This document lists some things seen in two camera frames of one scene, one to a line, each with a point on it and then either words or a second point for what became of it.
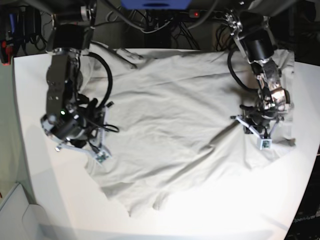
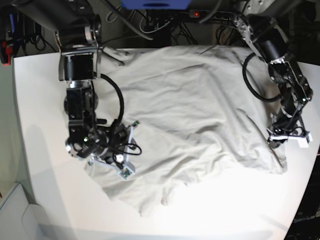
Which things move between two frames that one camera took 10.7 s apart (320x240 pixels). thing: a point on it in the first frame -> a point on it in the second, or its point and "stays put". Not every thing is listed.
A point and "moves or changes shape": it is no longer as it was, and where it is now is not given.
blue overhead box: x=155 y=4 stays put
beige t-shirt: x=175 y=138 moves or changes shape
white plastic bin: x=19 y=220 stays put
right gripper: x=262 y=119 -> x=282 y=133
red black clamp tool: x=6 y=52 stays put
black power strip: x=207 y=14 stays put
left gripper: x=79 y=125 -> x=113 y=146
